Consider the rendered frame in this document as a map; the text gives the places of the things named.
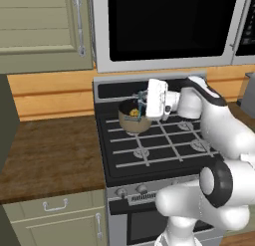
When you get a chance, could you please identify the beige cooking pot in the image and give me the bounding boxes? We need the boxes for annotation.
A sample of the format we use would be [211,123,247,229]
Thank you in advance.
[118,98,152,135]

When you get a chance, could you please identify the steel microwave door handle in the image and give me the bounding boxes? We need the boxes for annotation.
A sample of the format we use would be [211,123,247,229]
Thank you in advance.
[229,0,252,52]

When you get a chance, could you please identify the dark olive tall cabinet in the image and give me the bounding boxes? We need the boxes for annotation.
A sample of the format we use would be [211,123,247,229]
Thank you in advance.
[0,74,22,246]

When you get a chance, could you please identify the long silver cupboard handle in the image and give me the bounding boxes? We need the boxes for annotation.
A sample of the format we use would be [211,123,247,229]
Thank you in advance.
[73,0,87,57]

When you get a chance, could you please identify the round steel stove knob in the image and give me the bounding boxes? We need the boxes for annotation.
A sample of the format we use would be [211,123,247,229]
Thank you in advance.
[116,187,128,198]
[136,184,148,195]

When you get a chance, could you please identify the black and steel stove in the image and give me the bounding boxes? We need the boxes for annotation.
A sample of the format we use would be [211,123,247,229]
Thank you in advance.
[92,72,228,246]

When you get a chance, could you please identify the steel oven door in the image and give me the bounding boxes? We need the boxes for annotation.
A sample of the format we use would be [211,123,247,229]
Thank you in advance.
[109,201,224,246]

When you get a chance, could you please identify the grey toaster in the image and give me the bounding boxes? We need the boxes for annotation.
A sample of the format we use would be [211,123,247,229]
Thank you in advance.
[240,72,255,120]

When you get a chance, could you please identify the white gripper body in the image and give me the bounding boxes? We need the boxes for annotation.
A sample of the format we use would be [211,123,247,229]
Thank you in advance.
[144,78,169,122]

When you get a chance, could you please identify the olive green drawer front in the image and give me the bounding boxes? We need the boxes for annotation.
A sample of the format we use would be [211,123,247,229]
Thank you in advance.
[2,189,108,222]

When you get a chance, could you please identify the short silver cupboard handle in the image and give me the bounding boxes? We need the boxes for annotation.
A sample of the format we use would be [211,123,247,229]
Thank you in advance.
[95,212,105,241]

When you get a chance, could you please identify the steel microwave oven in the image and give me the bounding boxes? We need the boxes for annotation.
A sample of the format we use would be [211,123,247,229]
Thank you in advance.
[89,0,255,74]

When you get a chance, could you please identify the silver drawer handle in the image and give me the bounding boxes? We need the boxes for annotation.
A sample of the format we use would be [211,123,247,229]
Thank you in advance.
[42,197,70,213]

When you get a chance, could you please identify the olive green base cupboard door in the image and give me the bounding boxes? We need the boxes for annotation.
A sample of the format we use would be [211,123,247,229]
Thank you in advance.
[11,212,108,246]

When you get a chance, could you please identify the teal spatula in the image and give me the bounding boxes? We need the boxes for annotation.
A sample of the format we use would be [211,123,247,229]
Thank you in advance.
[134,90,148,123]

